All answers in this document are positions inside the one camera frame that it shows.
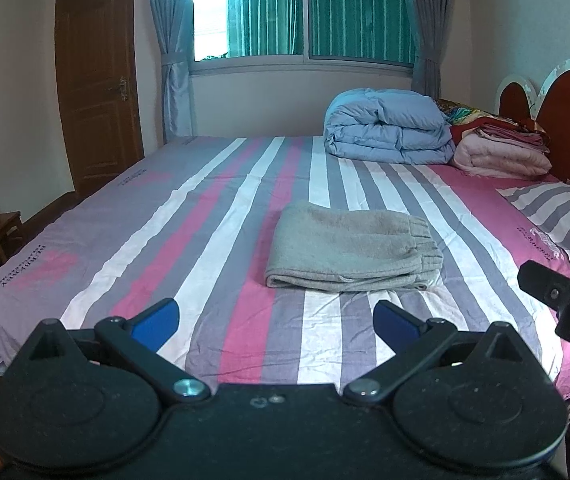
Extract striped pillow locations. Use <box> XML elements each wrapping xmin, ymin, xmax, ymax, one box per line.
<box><xmin>495</xmin><ymin>180</ymin><xmax>570</xmax><ymax>268</ymax></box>

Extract folded pink blanket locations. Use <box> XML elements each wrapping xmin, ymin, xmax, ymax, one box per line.
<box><xmin>452</xmin><ymin>127</ymin><xmax>554</xmax><ymax>179</ymax></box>

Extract striped bed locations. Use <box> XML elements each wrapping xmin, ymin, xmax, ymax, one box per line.
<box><xmin>0</xmin><ymin>135</ymin><xmax>570</xmax><ymax>402</ymax></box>

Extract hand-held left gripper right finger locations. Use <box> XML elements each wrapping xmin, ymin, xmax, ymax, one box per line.
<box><xmin>343</xmin><ymin>299</ymin><xmax>528</xmax><ymax>405</ymax></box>

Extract grey fleece pants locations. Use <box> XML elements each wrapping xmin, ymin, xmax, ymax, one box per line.
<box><xmin>264</xmin><ymin>201</ymin><xmax>444</xmax><ymax>295</ymax></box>

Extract red patterned blanket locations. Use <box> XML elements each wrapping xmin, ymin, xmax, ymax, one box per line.
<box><xmin>437</xmin><ymin>98</ymin><xmax>548</xmax><ymax>147</ymax></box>

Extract brown wooden door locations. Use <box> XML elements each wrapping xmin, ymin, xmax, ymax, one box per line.
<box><xmin>54</xmin><ymin>0</ymin><xmax>146</xmax><ymax>199</ymax></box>

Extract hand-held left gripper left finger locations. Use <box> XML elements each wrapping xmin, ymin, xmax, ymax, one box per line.
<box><xmin>25</xmin><ymin>298</ymin><xmax>212</xmax><ymax>404</ymax></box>

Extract folded blue duvet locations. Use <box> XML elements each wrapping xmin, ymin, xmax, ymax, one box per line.
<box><xmin>323</xmin><ymin>88</ymin><xmax>458</xmax><ymax>165</ymax></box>

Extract grey curtain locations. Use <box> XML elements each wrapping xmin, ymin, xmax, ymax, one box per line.
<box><xmin>145</xmin><ymin>0</ymin><xmax>196</xmax><ymax>144</ymax></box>
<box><xmin>405</xmin><ymin>0</ymin><xmax>458</xmax><ymax>102</ymax></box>

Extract window with green glass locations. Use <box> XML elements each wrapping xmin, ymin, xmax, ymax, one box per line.
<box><xmin>192</xmin><ymin>0</ymin><xmax>418</xmax><ymax>78</ymax></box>

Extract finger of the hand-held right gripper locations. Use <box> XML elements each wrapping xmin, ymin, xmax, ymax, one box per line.
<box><xmin>518</xmin><ymin>260</ymin><xmax>570</xmax><ymax>319</ymax></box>

